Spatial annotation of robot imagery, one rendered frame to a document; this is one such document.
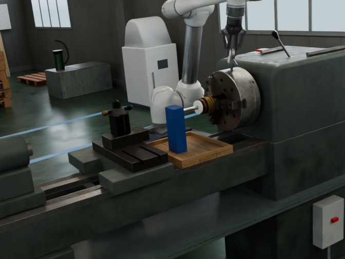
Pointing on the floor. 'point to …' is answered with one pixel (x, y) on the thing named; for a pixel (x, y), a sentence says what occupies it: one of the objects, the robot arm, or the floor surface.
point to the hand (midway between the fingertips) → (231, 56)
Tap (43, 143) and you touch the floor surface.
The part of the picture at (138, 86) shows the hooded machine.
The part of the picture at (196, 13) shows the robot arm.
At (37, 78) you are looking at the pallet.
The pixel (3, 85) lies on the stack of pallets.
